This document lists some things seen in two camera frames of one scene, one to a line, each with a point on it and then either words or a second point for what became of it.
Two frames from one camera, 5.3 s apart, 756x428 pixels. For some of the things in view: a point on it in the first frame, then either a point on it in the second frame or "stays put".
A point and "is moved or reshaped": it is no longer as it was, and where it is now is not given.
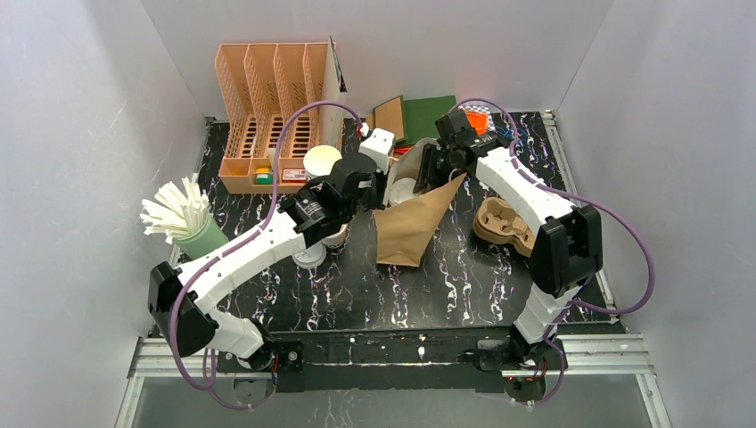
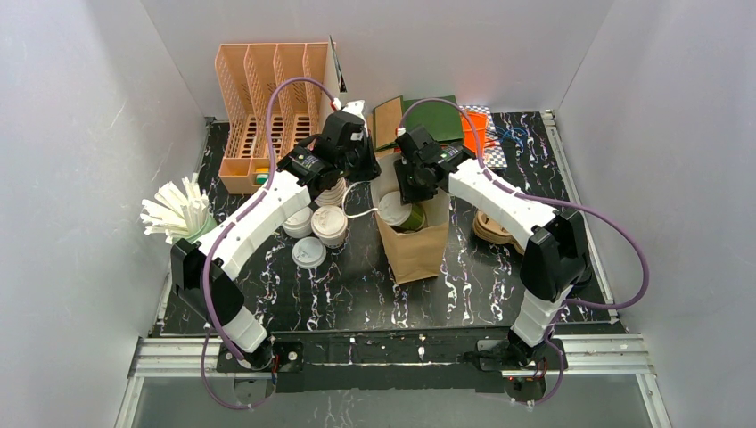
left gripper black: [378, 188] → [359, 167]
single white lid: [401, 189] is moved or reshaped
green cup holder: [201, 238] stays put
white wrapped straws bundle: [175, 214] stays put
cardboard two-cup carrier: [497, 221] stays put
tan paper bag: [404, 229] is moved or reshaped
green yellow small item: [263, 176] stays put
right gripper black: [433, 165] → [415, 185]
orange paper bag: [478, 120] stays put
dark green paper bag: [420, 115] stays put
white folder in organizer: [333, 89] stays put
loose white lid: [311, 257] stays put
